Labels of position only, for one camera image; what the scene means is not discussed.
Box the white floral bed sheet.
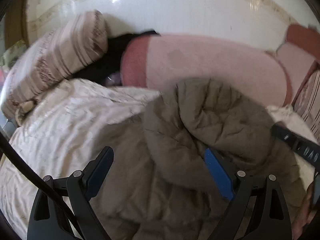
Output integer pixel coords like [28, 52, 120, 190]
[0, 77, 318, 240]

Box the black garment behind pillow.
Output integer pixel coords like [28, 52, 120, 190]
[71, 30, 159, 87]

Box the large striped floral cushion right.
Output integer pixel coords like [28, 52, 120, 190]
[293, 70, 320, 142]

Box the pink corner cushion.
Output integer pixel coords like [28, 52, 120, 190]
[276, 42, 317, 105]

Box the black cable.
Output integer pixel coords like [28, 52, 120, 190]
[0, 129, 83, 240]

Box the pink red sofa backrest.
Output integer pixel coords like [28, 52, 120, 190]
[286, 24, 320, 61]

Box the olive green quilted hooded jacket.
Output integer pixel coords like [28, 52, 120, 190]
[91, 79, 305, 239]

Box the striped floral pillow left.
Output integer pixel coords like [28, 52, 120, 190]
[1, 10, 107, 118]

